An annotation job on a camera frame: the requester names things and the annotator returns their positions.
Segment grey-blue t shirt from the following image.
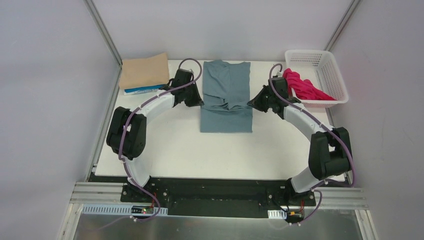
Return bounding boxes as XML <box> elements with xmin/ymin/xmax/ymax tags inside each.
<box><xmin>200</xmin><ymin>60</ymin><xmax>253</xmax><ymax>134</ymax></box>

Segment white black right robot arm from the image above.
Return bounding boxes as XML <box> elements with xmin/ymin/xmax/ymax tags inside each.
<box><xmin>247</xmin><ymin>77</ymin><xmax>353</xmax><ymax>205</ymax></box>

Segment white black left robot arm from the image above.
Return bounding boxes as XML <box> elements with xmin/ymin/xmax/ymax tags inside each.
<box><xmin>105</xmin><ymin>68</ymin><xmax>204</xmax><ymax>203</ymax></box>

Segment pink red t shirt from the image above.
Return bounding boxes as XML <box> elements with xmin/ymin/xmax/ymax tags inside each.
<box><xmin>282</xmin><ymin>68</ymin><xmax>336</xmax><ymax>101</ymax></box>

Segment folded tan t shirt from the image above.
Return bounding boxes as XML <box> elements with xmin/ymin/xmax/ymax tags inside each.
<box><xmin>118</xmin><ymin>52</ymin><xmax>170</xmax><ymax>90</ymax></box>

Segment folded blue white t shirt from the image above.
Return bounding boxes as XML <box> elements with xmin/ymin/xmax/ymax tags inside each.
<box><xmin>123</xmin><ymin>84</ymin><xmax>164</xmax><ymax>96</ymax></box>

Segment white plastic laundry basket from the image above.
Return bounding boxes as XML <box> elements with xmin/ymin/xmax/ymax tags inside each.
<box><xmin>284</xmin><ymin>49</ymin><xmax>349</xmax><ymax>108</ymax></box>

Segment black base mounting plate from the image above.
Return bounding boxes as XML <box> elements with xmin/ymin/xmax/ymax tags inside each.
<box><xmin>87</xmin><ymin>172</ymin><xmax>352</xmax><ymax>219</ymax></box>

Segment right controller circuit board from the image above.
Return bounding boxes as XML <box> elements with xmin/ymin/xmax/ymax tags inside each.
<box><xmin>287</xmin><ymin>211</ymin><xmax>304</xmax><ymax>220</ymax></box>

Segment controller circuit board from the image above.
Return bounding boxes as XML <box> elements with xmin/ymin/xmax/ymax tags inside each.
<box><xmin>287</xmin><ymin>211</ymin><xmax>304</xmax><ymax>220</ymax></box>
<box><xmin>131</xmin><ymin>205</ymin><xmax>154</xmax><ymax>216</ymax></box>

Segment left controller circuit board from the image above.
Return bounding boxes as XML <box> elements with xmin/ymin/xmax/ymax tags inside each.
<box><xmin>131</xmin><ymin>205</ymin><xmax>154</xmax><ymax>216</ymax></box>

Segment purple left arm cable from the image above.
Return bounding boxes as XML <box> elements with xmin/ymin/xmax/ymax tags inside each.
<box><xmin>118</xmin><ymin>58</ymin><xmax>203</xmax><ymax>223</ymax></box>

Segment right aluminium frame post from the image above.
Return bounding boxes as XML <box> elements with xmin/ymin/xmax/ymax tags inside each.
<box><xmin>324</xmin><ymin>0</ymin><xmax>362</xmax><ymax>52</ymax></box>

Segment aluminium frame post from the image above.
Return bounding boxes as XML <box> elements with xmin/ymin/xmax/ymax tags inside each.
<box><xmin>324</xmin><ymin>0</ymin><xmax>362</xmax><ymax>52</ymax></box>
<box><xmin>84</xmin><ymin>0</ymin><xmax>123</xmax><ymax>68</ymax></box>

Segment left aluminium frame post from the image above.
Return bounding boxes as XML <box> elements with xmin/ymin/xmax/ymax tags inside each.
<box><xmin>84</xmin><ymin>0</ymin><xmax>123</xmax><ymax>68</ymax></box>

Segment aluminium front rail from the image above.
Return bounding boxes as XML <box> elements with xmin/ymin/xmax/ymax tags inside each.
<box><xmin>69</xmin><ymin>182</ymin><xmax>369</xmax><ymax>210</ymax></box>

